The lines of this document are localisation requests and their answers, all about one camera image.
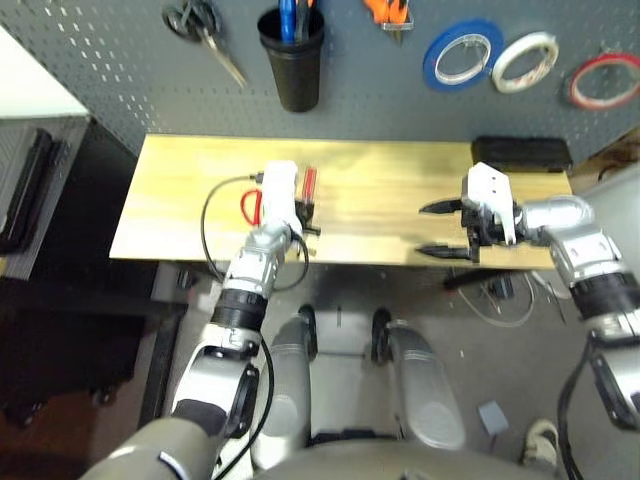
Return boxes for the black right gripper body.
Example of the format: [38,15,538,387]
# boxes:
[460,197,506,265]

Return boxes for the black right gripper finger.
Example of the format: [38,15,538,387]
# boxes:
[417,198,466,217]
[414,243,475,262]

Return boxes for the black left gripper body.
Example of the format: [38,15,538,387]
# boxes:
[294,199,321,236]

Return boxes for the red handled screwdriver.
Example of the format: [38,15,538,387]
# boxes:
[298,166,319,206]

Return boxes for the red handled scissors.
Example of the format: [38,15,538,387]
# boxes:
[240,188,264,227]

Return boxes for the red tape roll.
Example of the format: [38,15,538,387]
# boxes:
[567,51,640,112]

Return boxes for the orange black needle-nose pliers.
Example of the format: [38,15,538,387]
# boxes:
[362,0,415,46]

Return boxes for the dark grey metal pegboard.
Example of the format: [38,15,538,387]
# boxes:
[0,0,640,166]

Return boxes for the black table leg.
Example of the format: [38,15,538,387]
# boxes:
[443,269,501,292]
[139,299,186,426]

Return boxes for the black power adapter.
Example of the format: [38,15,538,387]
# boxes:
[487,277,516,301]

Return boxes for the black rectangular box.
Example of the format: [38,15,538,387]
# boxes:
[472,135,574,175]

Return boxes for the white tape roll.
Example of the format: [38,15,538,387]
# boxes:
[491,31,560,95]

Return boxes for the black plastic cup holder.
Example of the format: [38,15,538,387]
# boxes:
[256,7,326,114]

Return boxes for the white cabinet with logo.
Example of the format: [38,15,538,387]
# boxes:
[579,164,640,281]

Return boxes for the silver robot right leg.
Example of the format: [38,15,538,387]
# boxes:
[370,308,466,451]

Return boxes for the silver robot leg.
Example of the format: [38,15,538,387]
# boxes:
[370,308,466,451]
[252,304,319,469]

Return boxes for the blue tape roll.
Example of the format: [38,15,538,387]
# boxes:
[422,18,506,95]

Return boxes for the grey foot pedal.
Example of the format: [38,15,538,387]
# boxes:
[478,400,510,435]

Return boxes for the silver robot left leg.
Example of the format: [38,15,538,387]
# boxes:
[252,304,319,469]

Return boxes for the black flight case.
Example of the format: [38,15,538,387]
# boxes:
[0,114,186,426]

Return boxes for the white black sneaker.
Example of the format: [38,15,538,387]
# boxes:
[521,418,561,467]

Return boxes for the grey robot torso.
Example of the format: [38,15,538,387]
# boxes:
[249,442,551,480]

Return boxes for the black ribbed hard case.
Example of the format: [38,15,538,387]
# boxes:
[0,127,71,256]

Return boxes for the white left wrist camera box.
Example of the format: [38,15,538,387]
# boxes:
[257,159,304,236]

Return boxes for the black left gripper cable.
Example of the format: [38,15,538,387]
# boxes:
[272,234,311,292]

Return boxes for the white floor cable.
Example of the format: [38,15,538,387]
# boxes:
[452,269,539,330]

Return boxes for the black left wrist camera cable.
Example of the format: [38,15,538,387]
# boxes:
[200,172,266,281]

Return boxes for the black left upper arm cable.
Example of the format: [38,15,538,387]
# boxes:
[214,337,276,480]

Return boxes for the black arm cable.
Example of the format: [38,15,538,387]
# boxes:
[556,344,596,480]
[214,337,276,480]

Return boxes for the black handled scissors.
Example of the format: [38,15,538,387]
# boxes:
[162,0,249,90]

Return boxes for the orange black handled screwdriver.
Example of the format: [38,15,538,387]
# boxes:
[294,0,317,41]

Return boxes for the blue handled screwdriver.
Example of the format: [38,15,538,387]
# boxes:
[278,0,296,44]

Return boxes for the black right upper arm cable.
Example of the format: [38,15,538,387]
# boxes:
[556,344,596,480]

